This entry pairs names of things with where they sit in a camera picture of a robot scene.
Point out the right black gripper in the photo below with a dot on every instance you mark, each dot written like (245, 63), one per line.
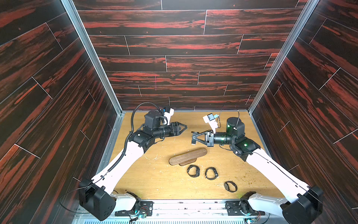
(209, 137)

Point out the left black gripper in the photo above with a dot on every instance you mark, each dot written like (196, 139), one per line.
(171, 133)

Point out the wooden watch stand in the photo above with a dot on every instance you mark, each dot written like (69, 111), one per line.
(188, 158)

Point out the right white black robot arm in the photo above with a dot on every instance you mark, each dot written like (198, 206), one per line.
(301, 203)

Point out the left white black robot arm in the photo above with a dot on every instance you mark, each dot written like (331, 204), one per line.
(96, 194)

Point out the chunky black watch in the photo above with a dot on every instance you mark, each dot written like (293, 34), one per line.
(193, 171)

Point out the thin black band watch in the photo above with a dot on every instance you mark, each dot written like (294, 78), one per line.
(230, 186)

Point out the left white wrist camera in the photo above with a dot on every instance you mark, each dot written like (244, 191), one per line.
(168, 112)

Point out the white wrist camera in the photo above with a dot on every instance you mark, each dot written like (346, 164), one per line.
(212, 120)
(168, 112)

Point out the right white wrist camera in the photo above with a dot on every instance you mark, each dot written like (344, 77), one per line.
(212, 120)

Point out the black watch with strap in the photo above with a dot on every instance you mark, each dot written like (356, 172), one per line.
(211, 173)

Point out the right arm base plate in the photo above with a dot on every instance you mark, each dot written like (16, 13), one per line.
(234, 208)

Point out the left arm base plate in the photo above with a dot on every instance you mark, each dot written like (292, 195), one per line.
(142, 209)

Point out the aluminium front rail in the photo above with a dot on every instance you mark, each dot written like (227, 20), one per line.
(201, 211)

